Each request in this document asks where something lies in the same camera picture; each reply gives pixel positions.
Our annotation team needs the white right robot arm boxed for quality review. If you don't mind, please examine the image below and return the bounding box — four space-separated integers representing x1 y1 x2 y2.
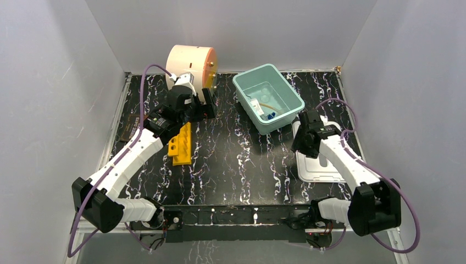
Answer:
291 110 401 236

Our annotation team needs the white cylindrical drum device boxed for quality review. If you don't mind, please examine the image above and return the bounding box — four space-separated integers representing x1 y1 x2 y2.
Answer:
165 45 218 103

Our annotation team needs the aluminium frame rail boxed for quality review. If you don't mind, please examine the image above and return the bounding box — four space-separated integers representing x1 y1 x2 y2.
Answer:
71 206 410 256

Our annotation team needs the yellow test tube rack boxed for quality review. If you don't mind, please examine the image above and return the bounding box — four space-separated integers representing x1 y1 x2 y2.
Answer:
168 122 192 166

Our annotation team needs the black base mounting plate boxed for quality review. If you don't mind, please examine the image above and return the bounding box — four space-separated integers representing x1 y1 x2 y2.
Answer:
164 205 317 243

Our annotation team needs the teal plastic bin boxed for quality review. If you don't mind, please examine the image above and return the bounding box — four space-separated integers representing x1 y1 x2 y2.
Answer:
232 64 305 135

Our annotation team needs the tan rubber tubing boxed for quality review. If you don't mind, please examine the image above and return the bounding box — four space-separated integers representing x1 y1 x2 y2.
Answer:
259 103 281 113

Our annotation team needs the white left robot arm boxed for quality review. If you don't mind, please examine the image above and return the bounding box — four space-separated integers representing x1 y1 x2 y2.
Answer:
71 85 216 233

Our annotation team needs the small white plastic packet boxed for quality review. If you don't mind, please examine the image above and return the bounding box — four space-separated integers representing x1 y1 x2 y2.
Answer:
249 98 264 116

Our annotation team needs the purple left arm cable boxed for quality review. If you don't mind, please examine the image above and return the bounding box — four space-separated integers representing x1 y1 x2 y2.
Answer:
68 64 174 258

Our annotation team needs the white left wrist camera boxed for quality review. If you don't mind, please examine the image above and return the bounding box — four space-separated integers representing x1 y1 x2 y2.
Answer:
169 72 195 94

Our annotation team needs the white bin lid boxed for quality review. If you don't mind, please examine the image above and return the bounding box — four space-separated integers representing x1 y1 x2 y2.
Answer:
293 112 345 183

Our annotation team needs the small clear glass beaker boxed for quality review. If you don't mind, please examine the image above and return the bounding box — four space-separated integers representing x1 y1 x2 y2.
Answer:
260 91 271 104

